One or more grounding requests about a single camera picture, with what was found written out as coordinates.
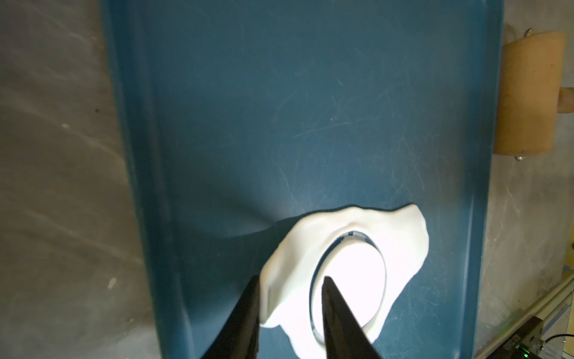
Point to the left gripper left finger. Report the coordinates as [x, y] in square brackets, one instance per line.
[239, 338]

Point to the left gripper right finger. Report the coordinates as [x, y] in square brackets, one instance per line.
[343, 337]

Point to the white dough lump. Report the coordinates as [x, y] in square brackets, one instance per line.
[285, 280]

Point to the teal plastic tray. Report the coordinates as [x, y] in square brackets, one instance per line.
[241, 117]

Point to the wooden rolling pin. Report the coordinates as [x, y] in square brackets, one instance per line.
[529, 90]

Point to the round white dumpling wrapper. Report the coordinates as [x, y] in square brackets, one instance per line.
[357, 268]

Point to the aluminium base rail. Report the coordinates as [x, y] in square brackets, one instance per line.
[540, 331]

